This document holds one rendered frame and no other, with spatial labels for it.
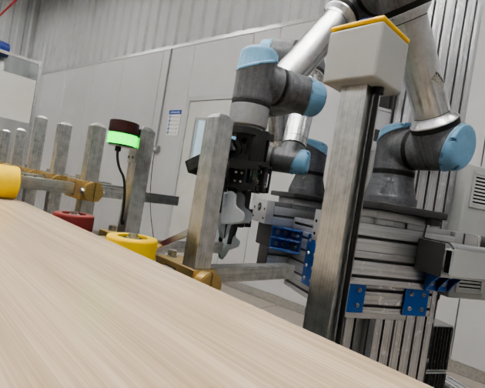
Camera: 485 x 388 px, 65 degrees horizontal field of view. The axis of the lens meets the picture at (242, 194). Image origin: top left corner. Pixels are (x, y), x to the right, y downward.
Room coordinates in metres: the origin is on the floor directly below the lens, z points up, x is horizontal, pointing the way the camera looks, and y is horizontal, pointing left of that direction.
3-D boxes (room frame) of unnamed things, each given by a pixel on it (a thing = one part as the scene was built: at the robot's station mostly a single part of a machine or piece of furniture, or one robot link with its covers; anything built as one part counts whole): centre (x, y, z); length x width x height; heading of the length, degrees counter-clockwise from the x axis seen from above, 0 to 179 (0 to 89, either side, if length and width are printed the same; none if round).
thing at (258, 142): (0.73, 0.00, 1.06); 0.09 x 0.08 x 0.12; 64
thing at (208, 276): (0.67, 0.07, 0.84); 0.13 x 0.06 x 0.05; 44
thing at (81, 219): (0.79, 0.34, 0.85); 0.08 x 0.08 x 0.11
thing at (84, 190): (1.03, 0.42, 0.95); 0.13 x 0.06 x 0.05; 44
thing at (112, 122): (0.80, 0.27, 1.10); 0.06 x 0.06 x 0.02
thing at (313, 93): (0.79, -0.07, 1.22); 0.11 x 0.11 x 0.08; 28
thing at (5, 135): (1.73, 1.10, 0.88); 0.03 x 0.03 x 0.48; 44
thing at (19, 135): (1.55, 0.93, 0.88); 0.03 x 0.03 x 0.48; 44
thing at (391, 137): (1.11, -0.43, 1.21); 0.13 x 0.12 x 0.14; 28
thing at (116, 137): (0.80, 0.27, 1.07); 0.06 x 0.06 x 0.02
